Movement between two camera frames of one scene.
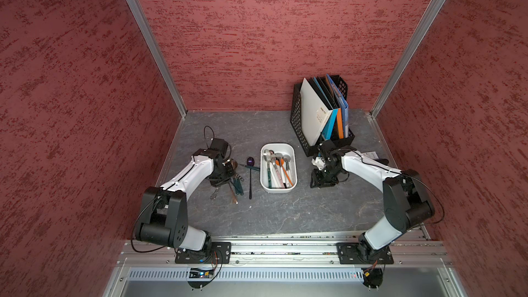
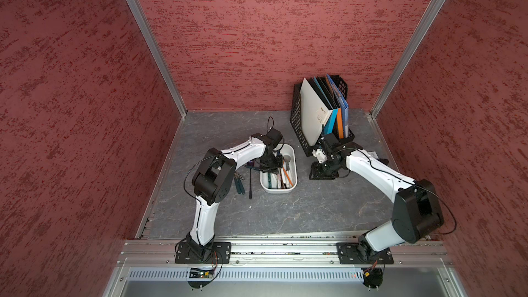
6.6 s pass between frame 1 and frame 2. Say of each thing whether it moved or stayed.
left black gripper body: moved
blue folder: stayed
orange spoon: stayed
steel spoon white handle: stayed
